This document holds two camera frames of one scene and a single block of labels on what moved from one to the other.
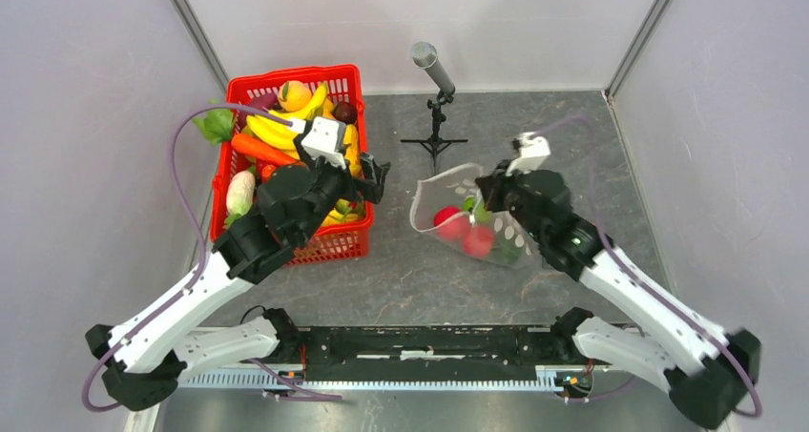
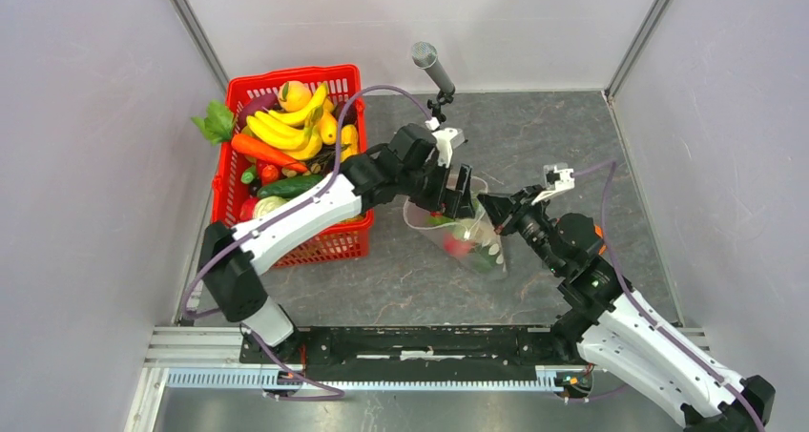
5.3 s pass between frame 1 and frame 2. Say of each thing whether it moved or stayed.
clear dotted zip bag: moved
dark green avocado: moved
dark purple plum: stayed
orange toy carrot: stayed
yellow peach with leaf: stayed
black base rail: stayed
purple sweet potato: stayed
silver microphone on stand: stayed
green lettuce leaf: stayed
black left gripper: moved
